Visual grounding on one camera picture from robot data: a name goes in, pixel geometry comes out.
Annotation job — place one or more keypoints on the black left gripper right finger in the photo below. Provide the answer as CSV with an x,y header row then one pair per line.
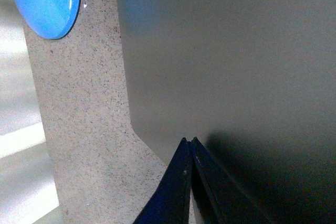
x,y
218,198

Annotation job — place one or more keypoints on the blue round lamp base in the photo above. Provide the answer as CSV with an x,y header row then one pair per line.
x,y
50,19

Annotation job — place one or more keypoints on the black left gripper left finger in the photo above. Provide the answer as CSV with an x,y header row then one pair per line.
x,y
170,202

